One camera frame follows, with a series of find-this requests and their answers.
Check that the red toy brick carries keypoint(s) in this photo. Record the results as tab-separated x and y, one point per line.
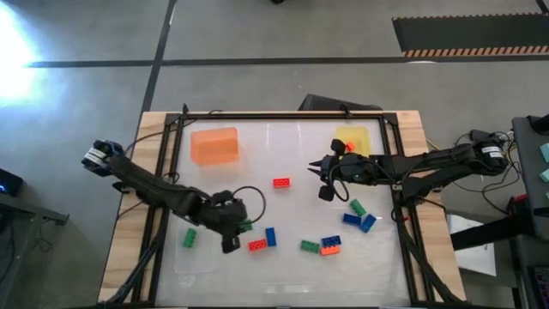
257	245
281	182

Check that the teal block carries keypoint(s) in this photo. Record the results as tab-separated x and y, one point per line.
545	152
545	175

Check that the black device with blue light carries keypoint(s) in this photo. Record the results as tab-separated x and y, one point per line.
8	182

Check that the green toy brick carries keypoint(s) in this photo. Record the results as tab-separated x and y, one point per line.
309	246
246	225
189	237
357	207

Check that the blue toy brick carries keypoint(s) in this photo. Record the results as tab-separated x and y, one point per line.
270	236
331	241
368	223
351	219

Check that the black hazard-striped floor mat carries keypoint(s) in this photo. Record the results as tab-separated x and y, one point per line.
472	34

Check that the orange translucent plastic bin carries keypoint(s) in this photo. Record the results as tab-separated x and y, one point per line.
214	146

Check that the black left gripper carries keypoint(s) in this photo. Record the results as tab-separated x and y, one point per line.
223	214

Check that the yellow translucent plastic bin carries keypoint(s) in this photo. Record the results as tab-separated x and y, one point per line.
360	137

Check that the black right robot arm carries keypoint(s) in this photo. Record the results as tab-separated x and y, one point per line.
429	165

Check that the black power adapter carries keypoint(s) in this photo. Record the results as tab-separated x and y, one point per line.
482	135

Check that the black bar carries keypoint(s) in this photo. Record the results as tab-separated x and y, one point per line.
484	232

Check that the grey side table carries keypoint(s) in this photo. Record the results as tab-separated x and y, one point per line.
529	180

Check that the black metal table frame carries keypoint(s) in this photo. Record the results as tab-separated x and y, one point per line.
279	116

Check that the small orange toy brick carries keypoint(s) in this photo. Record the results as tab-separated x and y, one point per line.
350	146

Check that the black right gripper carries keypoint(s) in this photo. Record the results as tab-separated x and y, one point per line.
347	167

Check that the white paper sheet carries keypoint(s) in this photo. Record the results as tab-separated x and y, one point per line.
476	257

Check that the clear plastic bin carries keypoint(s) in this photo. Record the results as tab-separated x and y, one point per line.
195	262

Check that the black flat equipment box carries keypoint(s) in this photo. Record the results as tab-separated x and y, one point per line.
330	103

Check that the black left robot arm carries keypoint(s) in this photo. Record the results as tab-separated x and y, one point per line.
146	184

